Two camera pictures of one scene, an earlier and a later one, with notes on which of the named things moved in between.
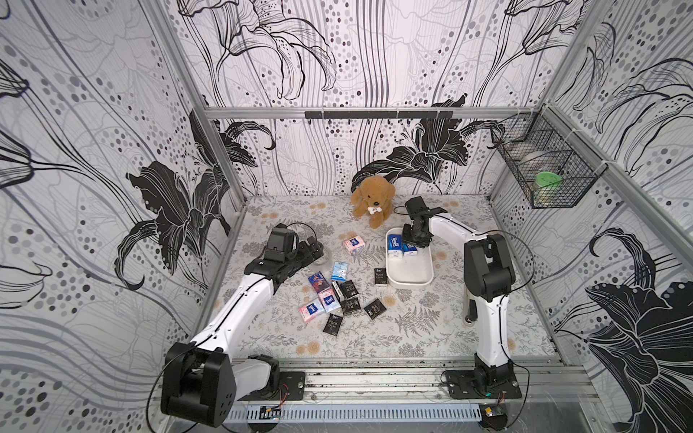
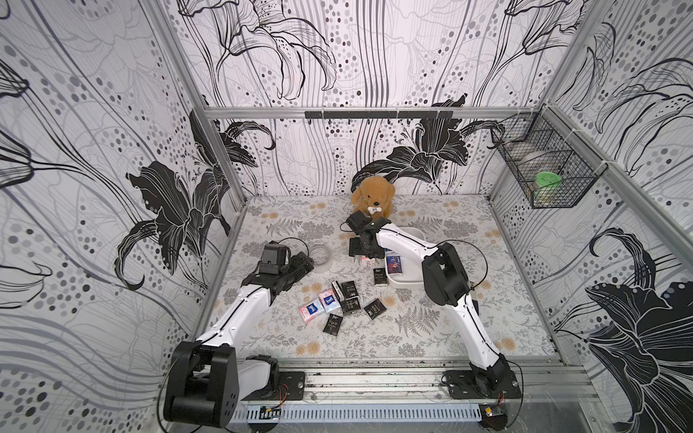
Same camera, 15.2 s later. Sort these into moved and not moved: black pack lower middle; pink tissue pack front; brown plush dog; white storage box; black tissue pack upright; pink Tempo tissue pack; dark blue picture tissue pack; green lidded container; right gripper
Moved: right gripper; pink Tempo tissue pack; dark blue picture tissue pack
Not moved: black pack lower middle; black tissue pack upright; brown plush dog; pink tissue pack front; white storage box; green lidded container
